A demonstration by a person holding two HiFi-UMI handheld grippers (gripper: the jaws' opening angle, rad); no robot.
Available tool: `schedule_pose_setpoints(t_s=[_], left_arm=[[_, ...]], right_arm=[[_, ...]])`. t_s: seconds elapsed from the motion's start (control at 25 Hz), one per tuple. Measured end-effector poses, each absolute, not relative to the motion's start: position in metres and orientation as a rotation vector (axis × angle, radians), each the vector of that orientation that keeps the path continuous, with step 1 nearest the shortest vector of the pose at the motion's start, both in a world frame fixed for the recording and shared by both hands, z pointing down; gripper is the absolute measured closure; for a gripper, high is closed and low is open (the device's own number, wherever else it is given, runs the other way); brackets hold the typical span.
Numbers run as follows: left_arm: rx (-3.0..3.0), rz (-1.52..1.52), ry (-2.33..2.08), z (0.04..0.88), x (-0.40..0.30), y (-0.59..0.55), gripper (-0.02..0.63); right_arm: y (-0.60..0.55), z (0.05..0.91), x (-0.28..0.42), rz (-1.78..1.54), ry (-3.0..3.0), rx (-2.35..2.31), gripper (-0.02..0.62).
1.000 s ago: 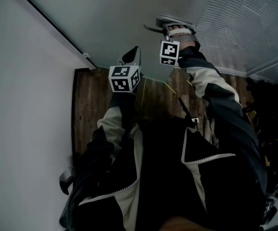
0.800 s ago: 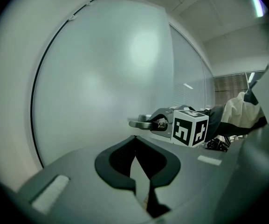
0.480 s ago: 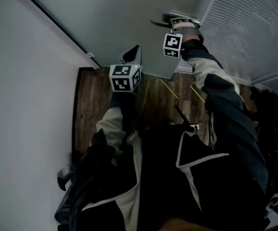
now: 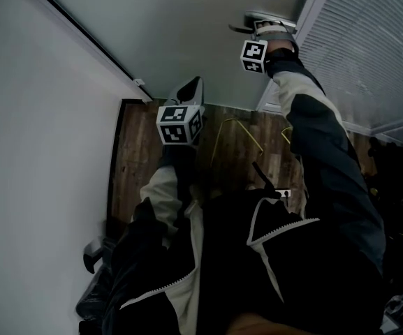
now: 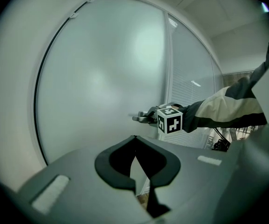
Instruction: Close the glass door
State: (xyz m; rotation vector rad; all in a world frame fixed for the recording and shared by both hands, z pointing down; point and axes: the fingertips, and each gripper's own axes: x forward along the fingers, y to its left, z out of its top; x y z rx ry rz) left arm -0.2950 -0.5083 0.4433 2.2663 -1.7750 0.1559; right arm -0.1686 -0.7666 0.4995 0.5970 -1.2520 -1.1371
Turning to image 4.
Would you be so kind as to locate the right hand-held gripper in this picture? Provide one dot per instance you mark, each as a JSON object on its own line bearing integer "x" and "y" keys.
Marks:
{"x": 255, "y": 56}

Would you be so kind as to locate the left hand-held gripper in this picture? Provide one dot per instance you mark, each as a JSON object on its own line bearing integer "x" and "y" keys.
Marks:
{"x": 178, "y": 126}

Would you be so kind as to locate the frosted glass door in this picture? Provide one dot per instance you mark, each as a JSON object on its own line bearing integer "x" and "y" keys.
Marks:
{"x": 187, "y": 30}

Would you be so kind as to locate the person's right forearm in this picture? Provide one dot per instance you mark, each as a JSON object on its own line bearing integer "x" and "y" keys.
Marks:
{"x": 306, "y": 110}

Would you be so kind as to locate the person's left forearm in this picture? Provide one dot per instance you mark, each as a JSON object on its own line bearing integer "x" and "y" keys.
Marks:
{"x": 166, "y": 187}

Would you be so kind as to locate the small white door clip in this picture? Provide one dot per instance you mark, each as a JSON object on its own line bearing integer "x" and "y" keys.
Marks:
{"x": 139, "y": 81}

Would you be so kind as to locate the glass partition with blinds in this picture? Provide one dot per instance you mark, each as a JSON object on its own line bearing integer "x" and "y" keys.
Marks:
{"x": 362, "y": 47}

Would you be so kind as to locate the white power strip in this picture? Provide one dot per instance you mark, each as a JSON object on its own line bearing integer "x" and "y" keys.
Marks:
{"x": 284, "y": 193}

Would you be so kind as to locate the person's black grey jacket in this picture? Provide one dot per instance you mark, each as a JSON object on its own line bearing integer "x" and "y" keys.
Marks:
{"x": 222, "y": 257}

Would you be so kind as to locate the frosted glass side panel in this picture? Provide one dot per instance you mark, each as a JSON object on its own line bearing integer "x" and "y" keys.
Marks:
{"x": 402, "y": 127}

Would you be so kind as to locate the pile of black chair bases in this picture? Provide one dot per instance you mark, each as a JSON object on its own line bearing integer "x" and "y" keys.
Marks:
{"x": 396, "y": 187}

